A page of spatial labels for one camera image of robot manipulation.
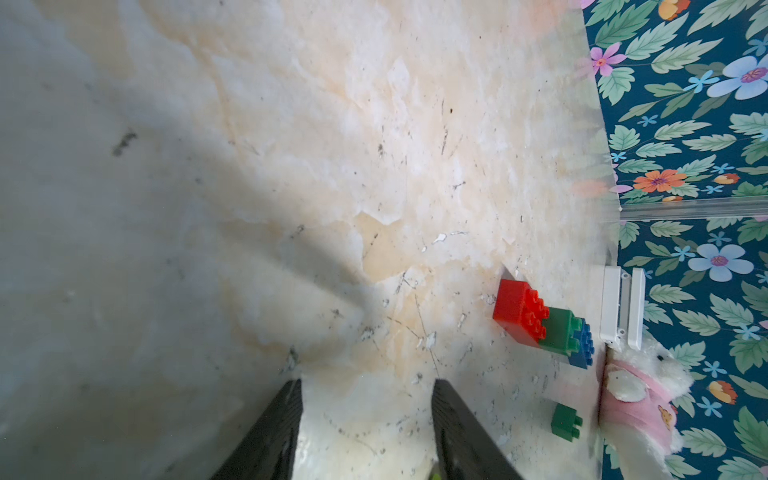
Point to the small green lego brick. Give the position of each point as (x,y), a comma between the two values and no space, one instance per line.
(566,423)
(563,332)

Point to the red lego brick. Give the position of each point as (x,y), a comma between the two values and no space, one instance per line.
(521,312)

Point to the white plastic box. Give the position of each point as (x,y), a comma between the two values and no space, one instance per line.
(623,307)

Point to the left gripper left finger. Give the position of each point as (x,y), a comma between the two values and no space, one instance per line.
(269,448)

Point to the blue lego brick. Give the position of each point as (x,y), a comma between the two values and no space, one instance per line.
(584,356)

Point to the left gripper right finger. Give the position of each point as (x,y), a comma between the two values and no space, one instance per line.
(464,449)

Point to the white teddy bear pink shirt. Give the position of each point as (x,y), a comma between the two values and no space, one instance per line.
(637,417)

